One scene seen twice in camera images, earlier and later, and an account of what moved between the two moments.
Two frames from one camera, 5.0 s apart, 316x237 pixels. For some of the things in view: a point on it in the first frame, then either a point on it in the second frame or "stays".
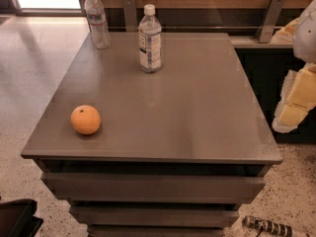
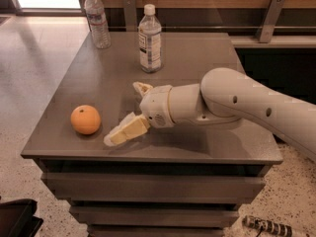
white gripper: x=306 y=37 to x=156 y=105
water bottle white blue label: x=150 y=41 stays
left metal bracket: x=130 y=13 stays
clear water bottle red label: x=99 y=27 stays
